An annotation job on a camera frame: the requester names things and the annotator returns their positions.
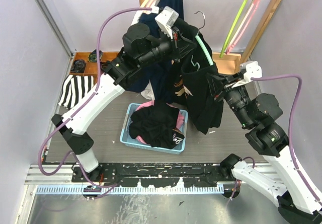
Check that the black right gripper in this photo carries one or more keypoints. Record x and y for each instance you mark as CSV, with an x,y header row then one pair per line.
x,y
215,82

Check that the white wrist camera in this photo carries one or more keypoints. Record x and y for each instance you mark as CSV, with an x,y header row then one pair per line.
x,y
166,19
248,70

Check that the white t shirt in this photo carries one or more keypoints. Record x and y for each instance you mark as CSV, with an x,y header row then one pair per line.
x,y
148,91

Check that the wooden clothes rack frame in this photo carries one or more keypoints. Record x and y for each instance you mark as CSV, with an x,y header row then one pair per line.
x,y
229,62

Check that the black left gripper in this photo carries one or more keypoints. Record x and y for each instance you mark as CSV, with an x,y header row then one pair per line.
x,y
181,46

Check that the pink plastic hanger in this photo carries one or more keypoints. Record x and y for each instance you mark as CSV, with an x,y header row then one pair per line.
x,y
247,20

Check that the black white striped cloth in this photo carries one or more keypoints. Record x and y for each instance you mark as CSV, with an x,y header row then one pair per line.
x,y
75,88

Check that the dark rolled item in tray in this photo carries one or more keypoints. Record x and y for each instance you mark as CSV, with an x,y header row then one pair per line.
x,y
78,66
92,57

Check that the pink t shirt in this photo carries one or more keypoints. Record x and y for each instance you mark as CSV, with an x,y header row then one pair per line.
x,y
179,120

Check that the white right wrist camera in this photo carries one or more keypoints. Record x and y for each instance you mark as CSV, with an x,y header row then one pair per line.
x,y
248,70

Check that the lime green hanger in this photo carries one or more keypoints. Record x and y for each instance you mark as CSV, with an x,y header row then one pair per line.
x,y
236,22

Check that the white slotted cable duct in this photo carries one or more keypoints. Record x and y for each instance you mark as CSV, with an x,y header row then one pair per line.
x,y
82,188

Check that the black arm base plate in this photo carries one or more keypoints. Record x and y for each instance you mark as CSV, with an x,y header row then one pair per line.
x,y
159,174

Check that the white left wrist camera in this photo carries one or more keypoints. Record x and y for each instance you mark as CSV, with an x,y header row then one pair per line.
x,y
166,19

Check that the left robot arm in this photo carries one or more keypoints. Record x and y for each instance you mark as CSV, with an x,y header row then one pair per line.
x,y
140,49

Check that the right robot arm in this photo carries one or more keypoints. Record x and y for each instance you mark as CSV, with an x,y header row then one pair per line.
x,y
295,196

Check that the mint green hanger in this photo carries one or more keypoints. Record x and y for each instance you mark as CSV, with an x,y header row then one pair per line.
x,y
201,43

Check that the brown wooden compartment tray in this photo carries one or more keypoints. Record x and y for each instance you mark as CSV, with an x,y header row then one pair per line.
x,y
91,67

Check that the black printed t shirt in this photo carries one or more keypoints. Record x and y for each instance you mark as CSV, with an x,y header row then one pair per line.
x,y
156,128

